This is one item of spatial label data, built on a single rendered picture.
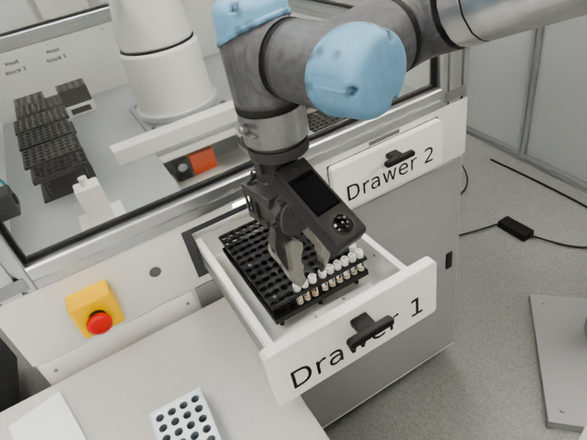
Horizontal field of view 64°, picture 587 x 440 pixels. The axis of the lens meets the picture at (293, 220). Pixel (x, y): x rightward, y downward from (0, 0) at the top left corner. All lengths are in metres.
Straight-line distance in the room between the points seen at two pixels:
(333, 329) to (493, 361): 1.16
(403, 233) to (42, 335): 0.81
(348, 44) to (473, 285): 1.68
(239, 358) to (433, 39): 0.60
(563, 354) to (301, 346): 1.26
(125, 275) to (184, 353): 0.18
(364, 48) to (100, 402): 0.73
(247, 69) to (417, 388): 1.38
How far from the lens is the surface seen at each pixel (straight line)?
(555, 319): 1.88
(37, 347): 0.95
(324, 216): 0.51
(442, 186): 1.21
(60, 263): 0.85
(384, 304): 0.70
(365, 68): 0.38
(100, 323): 0.85
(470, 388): 1.70
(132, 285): 0.91
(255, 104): 0.48
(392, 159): 0.99
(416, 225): 1.22
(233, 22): 0.46
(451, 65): 1.09
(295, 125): 0.50
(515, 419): 1.67
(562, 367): 1.76
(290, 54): 0.42
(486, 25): 0.45
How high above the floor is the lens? 1.42
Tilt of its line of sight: 36 degrees down
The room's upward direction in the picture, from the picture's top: 12 degrees counter-clockwise
